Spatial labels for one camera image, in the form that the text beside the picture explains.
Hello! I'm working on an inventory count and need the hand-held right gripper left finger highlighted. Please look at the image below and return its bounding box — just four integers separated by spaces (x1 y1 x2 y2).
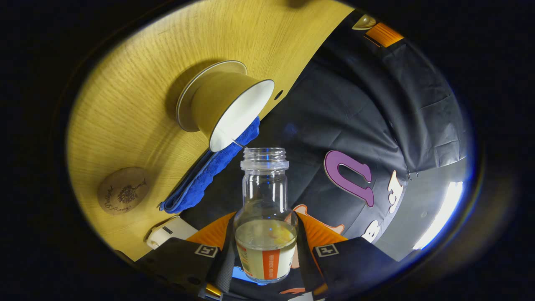
134 211 237 300

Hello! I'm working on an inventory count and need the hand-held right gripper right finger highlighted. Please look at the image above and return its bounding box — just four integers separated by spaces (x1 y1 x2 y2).
295 211 402 300

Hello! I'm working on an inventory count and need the yellow teacup lid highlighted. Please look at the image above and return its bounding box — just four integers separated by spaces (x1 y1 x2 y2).
352 14 377 31

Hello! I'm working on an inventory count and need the clear water bottle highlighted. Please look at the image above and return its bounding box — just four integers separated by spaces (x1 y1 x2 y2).
233 147 298 284

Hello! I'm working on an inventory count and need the round cork coaster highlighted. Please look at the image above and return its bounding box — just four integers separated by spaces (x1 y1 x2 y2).
97 167 151 216

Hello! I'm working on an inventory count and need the yellow ceramic teacup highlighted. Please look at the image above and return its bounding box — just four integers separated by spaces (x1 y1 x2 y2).
191 71 275 153

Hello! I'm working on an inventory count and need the white toaster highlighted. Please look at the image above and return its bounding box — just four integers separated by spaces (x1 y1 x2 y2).
145 215 199 250

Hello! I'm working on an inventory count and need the blue folded towel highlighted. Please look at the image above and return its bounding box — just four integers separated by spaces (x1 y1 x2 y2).
159 116 260 214

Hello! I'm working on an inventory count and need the black backdrop cloth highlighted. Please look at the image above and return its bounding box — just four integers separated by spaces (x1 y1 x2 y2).
180 10 469 301

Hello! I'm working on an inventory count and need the yellow ceramic saucer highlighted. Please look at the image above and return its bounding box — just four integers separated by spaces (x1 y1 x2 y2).
176 60 248 133

